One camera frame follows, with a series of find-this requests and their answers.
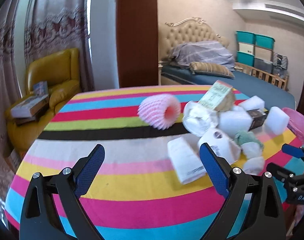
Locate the teal storage bin left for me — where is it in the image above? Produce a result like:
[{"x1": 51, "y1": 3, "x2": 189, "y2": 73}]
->
[{"x1": 236, "y1": 30, "x2": 256, "y2": 44}]

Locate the bed with blue sheet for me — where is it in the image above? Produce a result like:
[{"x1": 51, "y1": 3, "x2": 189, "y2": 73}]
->
[{"x1": 161, "y1": 66, "x2": 296, "y2": 110}]

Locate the white storage box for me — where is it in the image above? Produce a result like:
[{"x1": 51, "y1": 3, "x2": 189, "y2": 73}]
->
[{"x1": 238, "y1": 42, "x2": 254, "y2": 55}]

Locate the white foam block right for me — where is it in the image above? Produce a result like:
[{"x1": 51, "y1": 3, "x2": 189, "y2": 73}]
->
[{"x1": 264, "y1": 106, "x2": 290, "y2": 135}]

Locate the yellow leather armchair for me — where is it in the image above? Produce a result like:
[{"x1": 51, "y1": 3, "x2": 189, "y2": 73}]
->
[{"x1": 4, "y1": 48, "x2": 81, "y2": 155}]

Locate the grey striped pillow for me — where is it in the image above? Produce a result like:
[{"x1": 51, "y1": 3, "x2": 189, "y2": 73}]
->
[{"x1": 169, "y1": 41, "x2": 235, "y2": 72}]

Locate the white tissue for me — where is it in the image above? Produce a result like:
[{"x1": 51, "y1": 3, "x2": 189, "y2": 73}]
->
[{"x1": 241, "y1": 142, "x2": 262, "y2": 159}]

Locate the white crumpled paper bag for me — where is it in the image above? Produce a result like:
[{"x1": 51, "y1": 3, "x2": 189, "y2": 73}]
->
[{"x1": 182, "y1": 101, "x2": 219, "y2": 137}]

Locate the teal storage bin right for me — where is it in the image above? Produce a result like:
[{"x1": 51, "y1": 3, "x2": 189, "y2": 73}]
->
[{"x1": 255, "y1": 34, "x2": 275, "y2": 50}]

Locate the wooden crib rail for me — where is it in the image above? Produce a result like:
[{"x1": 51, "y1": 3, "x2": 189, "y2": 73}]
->
[{"x1": 234, "y1": 62, "x2": 289, "y2": 91}]

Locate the flat box on armchair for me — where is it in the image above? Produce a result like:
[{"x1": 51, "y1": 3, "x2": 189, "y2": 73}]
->
[{"x1": 10, "y1": 95, "x2": 49, "y2": 118}]

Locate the pink trash bin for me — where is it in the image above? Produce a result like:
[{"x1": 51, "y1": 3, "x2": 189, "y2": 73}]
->
[{"x1": 282, "y1": 107, "x2": 304, "y2": 145}]

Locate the large white foam block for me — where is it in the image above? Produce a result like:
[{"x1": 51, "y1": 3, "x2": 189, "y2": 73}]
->
[{"x1": 217, "y1": 111, "x2": 252, "y2": 138}]

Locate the houndstooth bag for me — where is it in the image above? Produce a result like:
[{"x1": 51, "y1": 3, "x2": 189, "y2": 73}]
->
[{"x1": 272, "y1": 52, "x2": 288, "y2": 69}]

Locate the teal storage bin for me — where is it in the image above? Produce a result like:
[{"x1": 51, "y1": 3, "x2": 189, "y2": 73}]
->
[
  {"x1": 236, "y1": 30, "x2": 256, "y2": 44},
  {"x1": 236, "y1": 51, "x2": 254, "y2": 67},
  {"x1": 255, "y1": 34, "x2": 275, "y2": 50}
]

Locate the beige storage box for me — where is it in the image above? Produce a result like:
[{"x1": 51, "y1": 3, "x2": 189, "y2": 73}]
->
[{"x1": 254, "y1": 46, "x2": 273, "y2": 61}]

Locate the lace patterned curtain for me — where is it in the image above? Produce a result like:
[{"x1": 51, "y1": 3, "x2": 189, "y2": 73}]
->
[{"x1": 0, "y1": 0, "x2": 93, "y2": 156}]

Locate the white foam scrap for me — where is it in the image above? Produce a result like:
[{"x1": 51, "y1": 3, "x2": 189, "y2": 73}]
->
[{"x1": 242, "y1": 157, "x2": 265, "y2": 176}]

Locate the white paper packet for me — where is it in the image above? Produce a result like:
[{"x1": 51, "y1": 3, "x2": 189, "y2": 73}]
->
[{"x1": 167, "y1": 137, "x2": 206, "y2": 185}]

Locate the grey storage bin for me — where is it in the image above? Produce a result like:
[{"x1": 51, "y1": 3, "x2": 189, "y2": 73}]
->
[{"x1": 254, "y1": 57, "x2": 273, "y2": 74}]

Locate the green wavy cloth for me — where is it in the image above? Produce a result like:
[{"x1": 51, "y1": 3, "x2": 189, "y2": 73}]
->
[{"x1": 234, "y1": 130, "x2": 264, "y2": 150}]

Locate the beige tufted headboard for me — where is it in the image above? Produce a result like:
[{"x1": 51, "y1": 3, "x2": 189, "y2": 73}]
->
[{"x1": 158, "y1": 17, "x2": 229, "y2": 63}]

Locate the teal storage bin lower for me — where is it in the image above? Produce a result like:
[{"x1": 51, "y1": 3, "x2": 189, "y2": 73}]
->
[{"x1": 236, "y1": 51, "x2": 254, "y2": 67}]

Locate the brown striped cushion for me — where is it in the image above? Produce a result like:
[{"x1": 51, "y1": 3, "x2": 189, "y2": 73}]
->
[{"x1": 189, "y1": 62, "x2": 235, "y2": 79}]

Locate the beige orange cardboard box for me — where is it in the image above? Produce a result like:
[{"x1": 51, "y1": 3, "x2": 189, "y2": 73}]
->
[{"x1": 198, "y1": 80, "x2": 236, "y2": 112}]

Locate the small book on armchair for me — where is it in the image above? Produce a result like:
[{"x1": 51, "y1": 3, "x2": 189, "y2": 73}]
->
[{"x1": 33, "y1": 81, "x2": 48, "y2": 96}]

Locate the small pink foam fruit net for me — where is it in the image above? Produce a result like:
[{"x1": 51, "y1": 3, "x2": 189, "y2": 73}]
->
[{"x1": 137, "y1": 94, "x2": 181, "y2": 130}]

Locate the dark wooden wardrobe panel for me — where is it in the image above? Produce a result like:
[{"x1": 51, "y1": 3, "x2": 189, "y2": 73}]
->
[{"x1": 116, "y1": 0, "x2": 158, "y2": 88}]

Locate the black product box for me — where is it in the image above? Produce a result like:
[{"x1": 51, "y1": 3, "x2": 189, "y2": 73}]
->
[{"x1": 247, "y1": 109, "x2": 267, "y2": 131}]

